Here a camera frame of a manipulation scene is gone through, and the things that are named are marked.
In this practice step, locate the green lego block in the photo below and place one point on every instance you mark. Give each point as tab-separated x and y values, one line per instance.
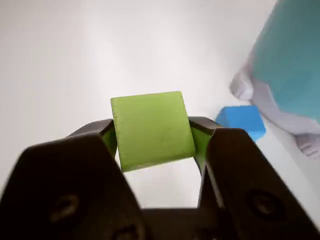
152	130

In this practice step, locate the blue lego block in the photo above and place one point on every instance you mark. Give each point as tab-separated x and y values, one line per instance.
242	118

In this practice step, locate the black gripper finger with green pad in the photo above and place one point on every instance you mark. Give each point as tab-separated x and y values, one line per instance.
55	190
250	180

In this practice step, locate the teal whale-shaped bin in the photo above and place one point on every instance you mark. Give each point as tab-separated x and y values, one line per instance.
287	62

